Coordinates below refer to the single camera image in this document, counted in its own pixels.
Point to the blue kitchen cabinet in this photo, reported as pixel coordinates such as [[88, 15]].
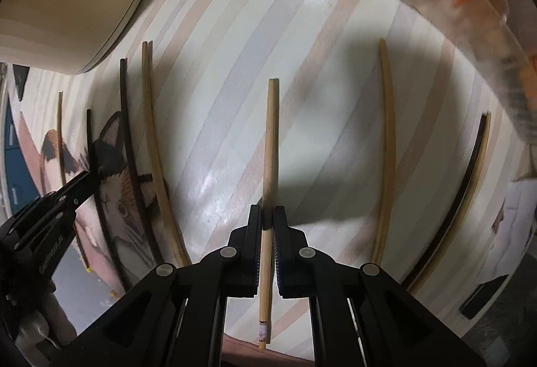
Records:
[[12, 153]]

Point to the striped cat print mat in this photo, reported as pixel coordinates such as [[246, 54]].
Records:
[[251, 35]]

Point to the thin brown chopstick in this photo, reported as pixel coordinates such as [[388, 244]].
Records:
[[61, 132]]

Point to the person's left forearm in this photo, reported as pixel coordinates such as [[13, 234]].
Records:
[[58, 316]]

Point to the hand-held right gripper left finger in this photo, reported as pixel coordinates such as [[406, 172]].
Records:
[[254, 253]]

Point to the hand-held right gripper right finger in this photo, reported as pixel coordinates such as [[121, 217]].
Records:
[[282, 253]]

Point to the black flat object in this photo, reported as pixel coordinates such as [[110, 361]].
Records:
[[482, 297]]

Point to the cream ribbed utensil holder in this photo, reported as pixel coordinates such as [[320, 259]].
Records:
[[71, 2]]

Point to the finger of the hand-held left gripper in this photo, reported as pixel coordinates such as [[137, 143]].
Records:
[[79, 182]]

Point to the clear plastic container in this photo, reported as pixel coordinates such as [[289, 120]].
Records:
[[461, 23]]

